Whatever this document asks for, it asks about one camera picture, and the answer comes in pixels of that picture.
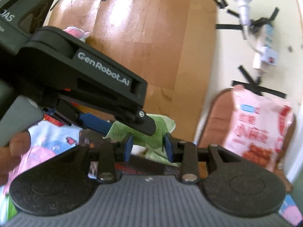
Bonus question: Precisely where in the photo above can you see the person's left hand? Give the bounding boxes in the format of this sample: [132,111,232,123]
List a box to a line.
[0,131,31,186]

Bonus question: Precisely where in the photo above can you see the bright green snack packet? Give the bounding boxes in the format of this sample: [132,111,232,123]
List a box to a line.
[7,195,17,220]

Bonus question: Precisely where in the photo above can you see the white light bulb fixture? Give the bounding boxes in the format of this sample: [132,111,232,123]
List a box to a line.
[233,0,279,77]

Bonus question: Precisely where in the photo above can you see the black milk carton box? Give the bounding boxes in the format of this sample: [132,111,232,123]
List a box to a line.
[79,130,181,177]

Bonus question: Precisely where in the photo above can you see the large cardboard sheet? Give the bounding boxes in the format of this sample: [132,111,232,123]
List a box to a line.
[49,0,217,141]

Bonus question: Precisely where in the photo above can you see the pastel plush toy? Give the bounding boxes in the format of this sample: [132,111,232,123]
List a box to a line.
[63,26,90,42]

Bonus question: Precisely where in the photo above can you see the pink snack bag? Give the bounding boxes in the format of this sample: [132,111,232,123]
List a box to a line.
[223,85,293,172]

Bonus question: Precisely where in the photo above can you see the olive green snack packet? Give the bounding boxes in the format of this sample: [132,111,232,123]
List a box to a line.
[103,113,177,167]

